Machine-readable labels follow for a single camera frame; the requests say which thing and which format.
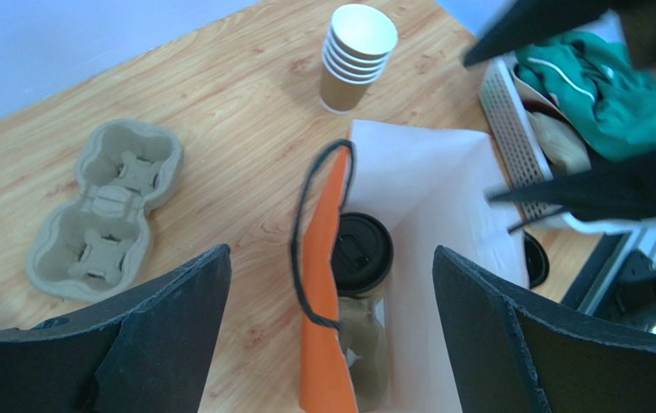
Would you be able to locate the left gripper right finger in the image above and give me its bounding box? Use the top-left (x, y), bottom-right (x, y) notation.
top-left (432, 246), bottom-right (656, 412)

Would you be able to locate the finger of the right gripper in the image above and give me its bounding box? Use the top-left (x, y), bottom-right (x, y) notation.
top-left (462, 0), bottom-right (626, 67)
top-left (487, 150), bottom-right (656, 223)

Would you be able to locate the orange paper bag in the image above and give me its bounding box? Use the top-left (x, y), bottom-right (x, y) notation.
top-left (289, 120), bottom-right (529, 412)

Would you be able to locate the stack of black lids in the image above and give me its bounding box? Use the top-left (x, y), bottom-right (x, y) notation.
top-left (523, 231), bottom-right (550, 289)

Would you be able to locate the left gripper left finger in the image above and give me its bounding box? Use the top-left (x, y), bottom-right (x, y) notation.
top-left (0, 244), bottom-right (232, 412)

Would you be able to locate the green cloth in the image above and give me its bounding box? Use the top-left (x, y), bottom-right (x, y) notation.
top-left (515, 31), bottom-right (656, 162)

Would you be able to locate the stack of paper cups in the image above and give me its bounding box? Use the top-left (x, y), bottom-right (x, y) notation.
top-left (319, 3), bottom-right (399, 114)

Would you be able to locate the pulp cup carrier tray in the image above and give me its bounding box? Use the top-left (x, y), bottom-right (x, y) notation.
top-left (339, 297), bottom-right (390, 412)

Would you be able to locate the beige cloth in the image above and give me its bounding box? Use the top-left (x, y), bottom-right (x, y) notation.
top-left (526, 110), bottom-right (592, 175)

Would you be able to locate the single black cup lid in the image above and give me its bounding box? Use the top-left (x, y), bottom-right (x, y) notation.
top-left (331, 213), bottom-right (393, 299)

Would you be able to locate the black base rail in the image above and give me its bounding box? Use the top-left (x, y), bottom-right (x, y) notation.
top-left (562, 229), bottom-right (656, 335)

